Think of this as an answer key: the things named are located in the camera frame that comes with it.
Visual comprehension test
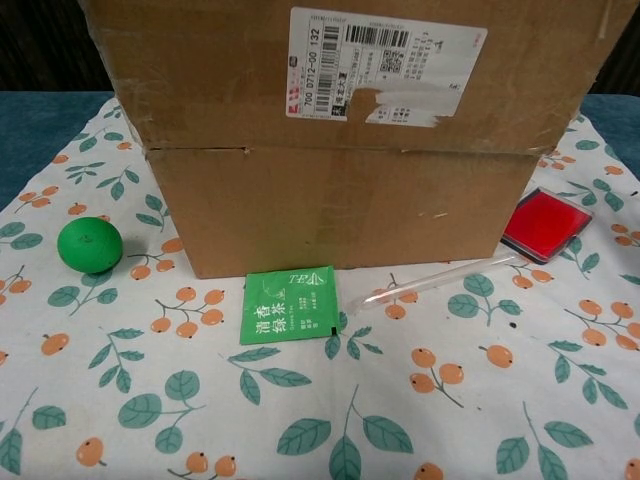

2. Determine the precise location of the brown cardboard box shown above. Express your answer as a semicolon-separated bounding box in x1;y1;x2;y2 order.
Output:
79;0;634;281

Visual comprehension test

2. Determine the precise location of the green tea sachet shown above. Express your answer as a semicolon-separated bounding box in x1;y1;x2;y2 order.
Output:
238;264;342;346

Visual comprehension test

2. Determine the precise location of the clear plastic straw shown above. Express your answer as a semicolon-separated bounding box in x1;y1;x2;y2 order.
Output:
346;252;521;316

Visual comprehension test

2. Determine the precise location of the leaf and fruit print tablecloth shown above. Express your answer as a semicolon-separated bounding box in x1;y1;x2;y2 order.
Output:
0;94;640;480

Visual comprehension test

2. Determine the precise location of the red ink pad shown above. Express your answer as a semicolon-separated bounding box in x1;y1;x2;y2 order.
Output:
500;187;596;265

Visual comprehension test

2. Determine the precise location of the green ball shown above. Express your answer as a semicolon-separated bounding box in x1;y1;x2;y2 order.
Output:
56;215;124;275

